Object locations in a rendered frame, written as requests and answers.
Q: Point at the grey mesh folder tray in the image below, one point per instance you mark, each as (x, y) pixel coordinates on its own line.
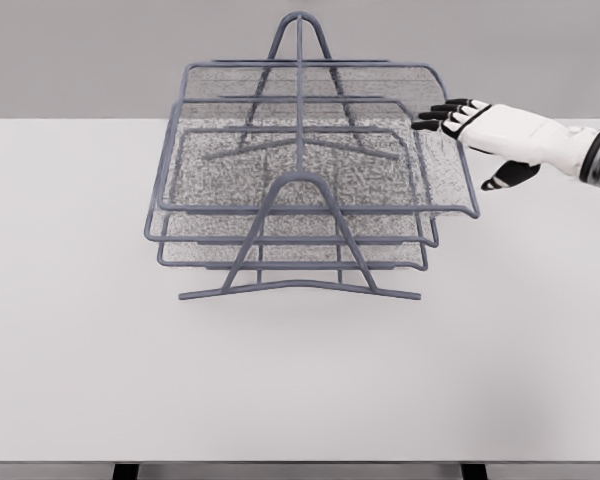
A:
(205, 257)
(205, 226)
(450, 175)

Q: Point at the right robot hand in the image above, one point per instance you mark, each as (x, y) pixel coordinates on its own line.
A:
(510, 132)

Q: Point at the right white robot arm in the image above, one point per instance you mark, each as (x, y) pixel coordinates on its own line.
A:
(587, 152)

